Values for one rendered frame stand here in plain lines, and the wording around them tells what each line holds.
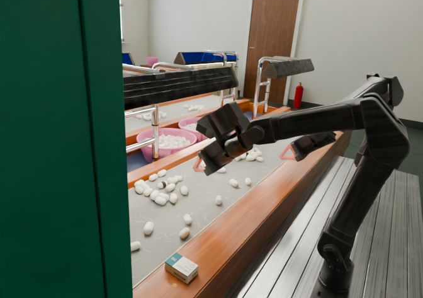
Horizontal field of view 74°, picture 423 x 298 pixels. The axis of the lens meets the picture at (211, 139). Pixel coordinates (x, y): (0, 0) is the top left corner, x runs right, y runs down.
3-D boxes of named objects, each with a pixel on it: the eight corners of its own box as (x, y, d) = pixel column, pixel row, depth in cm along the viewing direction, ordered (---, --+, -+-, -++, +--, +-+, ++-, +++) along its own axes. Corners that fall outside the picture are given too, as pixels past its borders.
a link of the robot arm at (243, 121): (201, 118, 69) (238, 92, 62) (219, 112, 76) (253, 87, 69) (226, 159, 69) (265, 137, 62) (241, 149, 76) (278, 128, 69)
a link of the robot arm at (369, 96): (240, 122, 64) (401, 93, 47) (256, 114, 71) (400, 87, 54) (253, 173, 66) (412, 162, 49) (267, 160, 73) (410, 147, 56)
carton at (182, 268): (198, 273, 57) (198, 265, 56) (187, 284, 54) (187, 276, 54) (175, 259, 60) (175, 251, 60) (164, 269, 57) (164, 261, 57)
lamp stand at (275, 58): (289, 131, 179) (302, 58, 163) (277, 139, 163) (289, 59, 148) (262, 125, 189) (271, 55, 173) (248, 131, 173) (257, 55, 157)
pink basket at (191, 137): (202, 150, 141) (203, 132, 137) (184, 173, 116) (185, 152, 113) (152, 142, 146) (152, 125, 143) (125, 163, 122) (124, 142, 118)
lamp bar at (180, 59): (238, 62, 210) (239, 51, 207) (183, 65, 161) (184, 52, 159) (228, 60, 214) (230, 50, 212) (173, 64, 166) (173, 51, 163)
